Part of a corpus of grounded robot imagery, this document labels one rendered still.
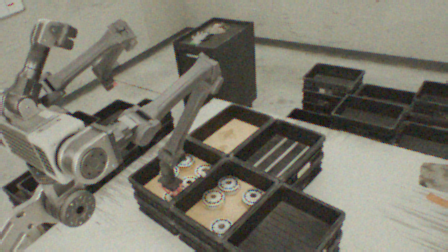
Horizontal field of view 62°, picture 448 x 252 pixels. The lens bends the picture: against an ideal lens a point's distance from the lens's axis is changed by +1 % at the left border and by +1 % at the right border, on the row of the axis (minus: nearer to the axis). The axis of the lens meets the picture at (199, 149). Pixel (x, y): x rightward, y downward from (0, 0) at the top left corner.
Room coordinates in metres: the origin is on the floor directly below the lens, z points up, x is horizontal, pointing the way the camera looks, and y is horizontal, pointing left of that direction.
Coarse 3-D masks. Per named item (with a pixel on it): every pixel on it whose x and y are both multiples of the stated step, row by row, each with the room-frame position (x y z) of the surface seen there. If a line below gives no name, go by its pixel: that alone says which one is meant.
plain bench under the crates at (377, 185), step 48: (336, 144) 1.59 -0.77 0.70; (384, 144) 1.53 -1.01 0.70; (96, 192) 1.53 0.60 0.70; (336, 192) 1.24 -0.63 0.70; (384, 192) 1.19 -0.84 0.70; (432, 192) 1.14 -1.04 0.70; (48, 240) 1.24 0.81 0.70; (96, 240) 1.19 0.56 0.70; (144, 240) 1.14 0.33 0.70; (384, 240) 0.93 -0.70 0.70; (432, 240) 0.89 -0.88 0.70
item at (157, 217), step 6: (138, 198) 1.30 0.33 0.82; (138, 204) 1.32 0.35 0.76; (144, 204) 1.26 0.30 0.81; (144, 210) 1.30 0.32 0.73; (150, 210) 1.26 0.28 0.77; (150, 216) 1.27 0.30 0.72; (156, 216) 1.22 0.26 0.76; (162, 216) 1.16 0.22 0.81; (156, 222) 1.23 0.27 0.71; (162, 222) 1.20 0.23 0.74; (168, 222) 1.14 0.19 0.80; (168, 228) 1.17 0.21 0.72; (174, 228) 1.13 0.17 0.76; (174, 234) 1.13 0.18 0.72
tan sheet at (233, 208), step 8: (240, 184) 1.27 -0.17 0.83; (240, 192) 1.22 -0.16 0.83; (264, 192) 1.19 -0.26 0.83; (232, 200) 1.17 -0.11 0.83; (240, 200) 1.17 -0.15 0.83; (192, 208) 1.17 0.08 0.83; (200, 208) 1.16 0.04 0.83; (224, 208) 1.13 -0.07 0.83; (232, 208) 1.13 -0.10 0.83; (240, 208) 1.12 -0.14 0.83; (192, 216) 1.12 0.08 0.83; (200, 216) 1.11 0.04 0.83; (208, 216) 1.10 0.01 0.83; (216, 216) 1.09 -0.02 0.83; (224, 216) 1.09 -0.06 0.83; (232, 216) 1.08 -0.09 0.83; (208, 224) 1.06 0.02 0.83
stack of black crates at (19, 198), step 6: (24, 174) 2.26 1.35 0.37; (30, 174) 2.28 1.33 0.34; (12, 180) 2.20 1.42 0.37; (18, 180) 2.21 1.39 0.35; (6, 186) 2.15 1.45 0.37; (12, 186) 2.17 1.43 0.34; (6, 192) 2.08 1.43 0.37; (12, 192) 2.16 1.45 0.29; (18, 192) 2.17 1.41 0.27; (12, 198) 2.06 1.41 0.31; (18, 198) 2.10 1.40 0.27; (24, 198) 2.09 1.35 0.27; (12, 204) 2.12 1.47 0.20; (18, 204) 2.03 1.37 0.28
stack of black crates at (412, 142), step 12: (408, 132) 1.94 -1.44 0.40; (420, 132) 1.90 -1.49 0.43; (432, 132) 1.85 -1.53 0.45; (444, 132) 1.81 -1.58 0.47; (396, 144) 1.75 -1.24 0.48; (408, 144) 1.85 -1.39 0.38; (420, 144) 1.83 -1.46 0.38; (432, 144) 1.81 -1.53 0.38; (444, 144) 1.79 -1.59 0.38; (444, 156) 1.68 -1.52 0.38
